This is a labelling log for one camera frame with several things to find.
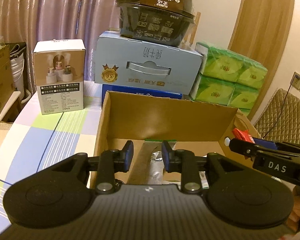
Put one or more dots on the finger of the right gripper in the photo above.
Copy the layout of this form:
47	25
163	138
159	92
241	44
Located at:
280	146
253	150

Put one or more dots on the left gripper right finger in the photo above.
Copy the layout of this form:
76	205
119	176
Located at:
183	162

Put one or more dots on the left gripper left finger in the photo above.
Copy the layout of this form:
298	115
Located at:
111	162

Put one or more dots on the silver foil pouch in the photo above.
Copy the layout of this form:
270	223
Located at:
155	165

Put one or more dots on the large cardboard sorting box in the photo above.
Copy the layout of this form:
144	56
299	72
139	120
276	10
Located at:
195	126

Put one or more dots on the black instant meal bowl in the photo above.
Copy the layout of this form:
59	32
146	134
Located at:
159	21

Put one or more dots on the quilted brown chair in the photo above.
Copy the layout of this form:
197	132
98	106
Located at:
280	120

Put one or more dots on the white humidifier product box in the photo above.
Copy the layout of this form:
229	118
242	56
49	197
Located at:
59	73

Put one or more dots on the red candy packet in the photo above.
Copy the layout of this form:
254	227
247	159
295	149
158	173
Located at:
243	135

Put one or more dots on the green tissue pack bundle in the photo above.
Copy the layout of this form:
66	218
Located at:
227	78

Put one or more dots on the brown cardboard carton left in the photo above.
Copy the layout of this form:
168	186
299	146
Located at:
6	80

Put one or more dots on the checked tablecloth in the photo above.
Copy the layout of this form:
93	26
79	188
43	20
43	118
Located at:
36	141

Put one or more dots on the person right hand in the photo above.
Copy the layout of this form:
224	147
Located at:
294	217

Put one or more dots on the light blue milk carton box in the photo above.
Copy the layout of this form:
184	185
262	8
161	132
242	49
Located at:
123	61

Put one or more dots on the dark blue flat box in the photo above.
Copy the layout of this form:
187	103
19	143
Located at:
140	92

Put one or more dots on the pink curtain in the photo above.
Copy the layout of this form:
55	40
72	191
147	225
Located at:
31	21

